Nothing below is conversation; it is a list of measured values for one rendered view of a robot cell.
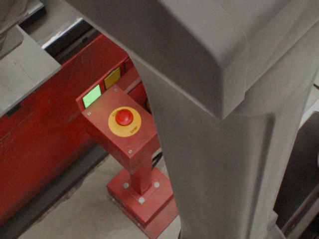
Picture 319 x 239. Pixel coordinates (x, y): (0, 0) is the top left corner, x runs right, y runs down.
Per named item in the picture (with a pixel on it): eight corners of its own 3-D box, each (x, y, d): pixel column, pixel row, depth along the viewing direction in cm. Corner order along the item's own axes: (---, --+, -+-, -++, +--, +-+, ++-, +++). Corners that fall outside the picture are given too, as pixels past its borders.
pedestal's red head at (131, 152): (132, 175, 105) (129, 149, 88) (85, 132, 109) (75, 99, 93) (188, 120, 111) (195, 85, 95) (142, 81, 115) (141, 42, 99)
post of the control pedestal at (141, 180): (141, 195, 158) (137, 140, 109) (130, 185, 159) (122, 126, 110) (152, 185, 159) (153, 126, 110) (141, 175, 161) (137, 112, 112)
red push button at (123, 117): (124, 134, 97) (123, 128, 93) (111, 123, 98) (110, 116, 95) (137, 122, 98) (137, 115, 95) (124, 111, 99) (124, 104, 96)
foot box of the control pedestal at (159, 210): (153, 241, 163) (153, 236, 152) (105, 195, 170) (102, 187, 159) (189, 202, 169) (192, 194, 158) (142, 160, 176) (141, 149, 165)
